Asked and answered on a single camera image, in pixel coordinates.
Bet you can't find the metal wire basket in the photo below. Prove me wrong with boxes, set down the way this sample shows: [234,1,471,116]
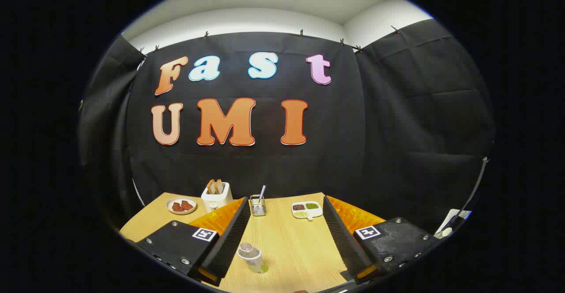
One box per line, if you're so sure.
[249,195,267,217]

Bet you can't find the white toaster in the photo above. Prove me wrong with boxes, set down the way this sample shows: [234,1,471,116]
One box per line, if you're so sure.
[201,182,234,213]

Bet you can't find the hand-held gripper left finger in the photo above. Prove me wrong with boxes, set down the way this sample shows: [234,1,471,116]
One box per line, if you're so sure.
[136,197,252,287]

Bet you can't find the wooden table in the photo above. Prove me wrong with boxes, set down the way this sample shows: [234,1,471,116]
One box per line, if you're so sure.
[119,192,389,293]

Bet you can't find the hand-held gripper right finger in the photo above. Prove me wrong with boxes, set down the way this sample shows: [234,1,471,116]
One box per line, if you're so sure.
[322,195,438,285]

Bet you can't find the clear plastic juice bottle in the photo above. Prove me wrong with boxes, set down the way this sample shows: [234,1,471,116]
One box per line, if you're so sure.
[237,243,269,274]

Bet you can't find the white divided bean dish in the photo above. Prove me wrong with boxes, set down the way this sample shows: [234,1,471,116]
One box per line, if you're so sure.
[291,201,324,221]

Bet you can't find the white round plate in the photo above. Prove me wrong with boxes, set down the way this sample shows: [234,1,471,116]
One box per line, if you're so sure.
[166,197,198,215]

